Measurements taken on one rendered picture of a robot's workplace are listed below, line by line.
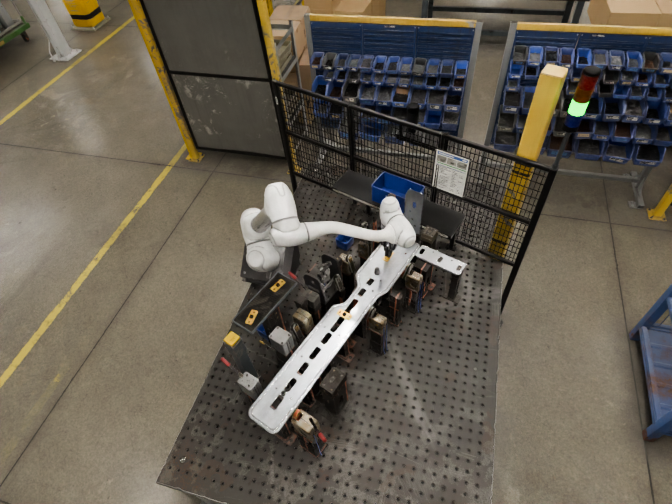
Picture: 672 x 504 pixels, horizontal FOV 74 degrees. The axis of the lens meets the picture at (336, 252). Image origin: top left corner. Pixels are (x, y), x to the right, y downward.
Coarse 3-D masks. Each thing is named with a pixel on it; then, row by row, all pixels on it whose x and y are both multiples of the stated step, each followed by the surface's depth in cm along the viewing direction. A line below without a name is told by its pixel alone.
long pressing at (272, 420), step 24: (384, 264) 263; (360, 288) 253; (384, 288) 252; (336, 312) 244; (360, 312) 243; (312, 336) 235; (336, 336) 234; (288, 360) 227; (312, 360) 226; (312, 384) 218; (264, 408) 212; (288, 408) 211
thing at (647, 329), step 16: (656, 304) 297; (640, 320) 316; (656, 320) 304; (640, 336) 312; (656, 336) 311; (656, 352) 303; (656, 368) 296; (656, 384) 288; (656, 400) 279; (656, 416) 273; (656, 432) 271
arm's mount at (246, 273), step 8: (288, 248) 289; (296, 248) 294; (288, 256) 289; (296, 256) 297; (288, 264) 289; (296, 264) 300; (248, 272) 295; (256, 272) 294; (264, 272) 293; (272, 272) 291; (296, 272) 301; (248, 280) 299; (256, 280) 296; (264, 280) 293
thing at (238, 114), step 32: (160, 0) 374; (192, 0) 365; (224, 0) 357; (256, 0) 347; (160, 32) 397; (192, 32) 388; (224, 32) 378; (256, 32) 371; (160, 64) 420; (192, 64) 414; (224, 64) 403; (256, 64) 394; (192, 96) 442; (224, 96) 431; (256, 96) 421; (192, 128) 476; (224, 128) 462; (256, 128) 453; (288, 128) 438; (192, 160) 506
